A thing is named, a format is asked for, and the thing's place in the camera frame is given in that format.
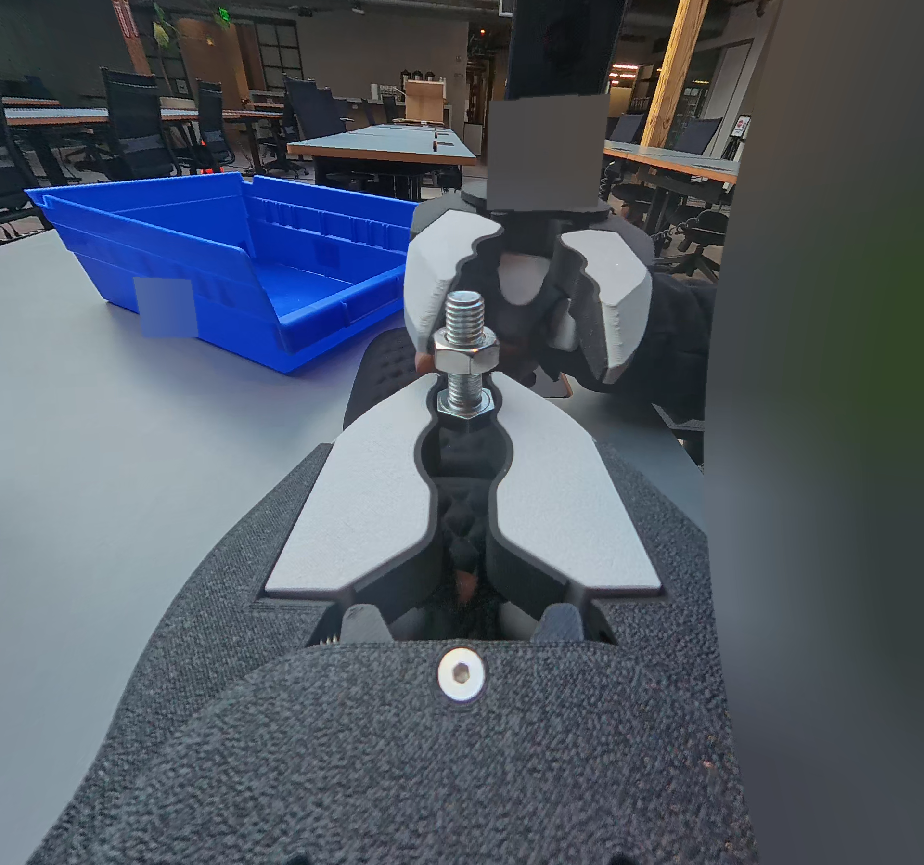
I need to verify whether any blue plastic bin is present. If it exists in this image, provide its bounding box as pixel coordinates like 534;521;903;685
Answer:
24;172;421;376

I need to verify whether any black paned door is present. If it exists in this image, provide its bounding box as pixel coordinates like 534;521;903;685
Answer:
254;20;303;92

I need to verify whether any green potted plant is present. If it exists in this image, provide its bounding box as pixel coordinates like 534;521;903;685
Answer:
141;0;185;97

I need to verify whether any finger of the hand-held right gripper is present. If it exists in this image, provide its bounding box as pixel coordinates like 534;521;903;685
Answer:
403;209;504;369
551;228;654;386

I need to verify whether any silver hex bolt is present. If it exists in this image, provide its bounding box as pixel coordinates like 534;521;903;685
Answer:
436;290;496;422

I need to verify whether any wooden pillar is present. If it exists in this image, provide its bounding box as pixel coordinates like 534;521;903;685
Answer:
90;0;151;75
639;0;729;151

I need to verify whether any wood-edged grey table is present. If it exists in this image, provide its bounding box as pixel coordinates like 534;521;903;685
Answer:
603;139;741;231
0;96;286;187

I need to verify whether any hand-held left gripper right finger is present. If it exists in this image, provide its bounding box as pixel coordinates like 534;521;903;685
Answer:
491;373;664;597

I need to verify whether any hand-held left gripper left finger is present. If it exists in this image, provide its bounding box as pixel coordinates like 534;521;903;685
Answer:
265;373;443;602

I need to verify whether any black office chair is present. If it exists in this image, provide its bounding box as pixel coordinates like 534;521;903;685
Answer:
0;78;44;231
100;67;181;180
282;74;347;144
653;208;729;283
195;79;235;169
682;117;723;158

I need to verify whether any wooden box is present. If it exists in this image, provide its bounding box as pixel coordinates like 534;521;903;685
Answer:
404;80;447;122

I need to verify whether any long grey table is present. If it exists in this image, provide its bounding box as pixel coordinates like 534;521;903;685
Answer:
286;123;479;191

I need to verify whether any black dimpled foam pad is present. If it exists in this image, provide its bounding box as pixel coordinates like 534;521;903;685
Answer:
341;329;517;577

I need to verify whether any person's right hand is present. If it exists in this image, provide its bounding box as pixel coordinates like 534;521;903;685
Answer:
497;273;714;421

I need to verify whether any silver hex nut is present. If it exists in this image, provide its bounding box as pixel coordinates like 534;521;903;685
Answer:
431;333;501;375

